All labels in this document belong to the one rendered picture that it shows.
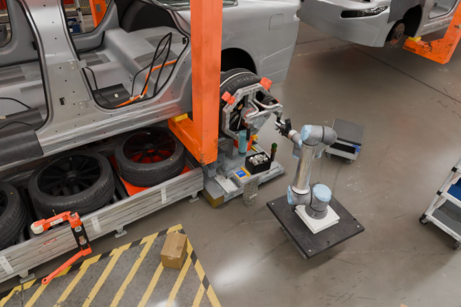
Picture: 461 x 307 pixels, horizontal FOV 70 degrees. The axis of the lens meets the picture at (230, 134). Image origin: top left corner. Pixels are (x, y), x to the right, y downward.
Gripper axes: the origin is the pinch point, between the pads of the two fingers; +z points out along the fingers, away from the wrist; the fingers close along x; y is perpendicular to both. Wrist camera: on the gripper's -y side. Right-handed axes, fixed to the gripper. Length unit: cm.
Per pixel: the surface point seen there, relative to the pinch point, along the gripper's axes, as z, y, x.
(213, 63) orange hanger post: 12, -67, -63
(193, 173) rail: 20, 45, -76
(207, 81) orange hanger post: 12, -53, -68
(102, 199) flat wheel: 35, 45, -156
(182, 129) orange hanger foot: 50, 15, -70
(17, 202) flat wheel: 54, 33, -213
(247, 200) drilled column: -13, 75, -36
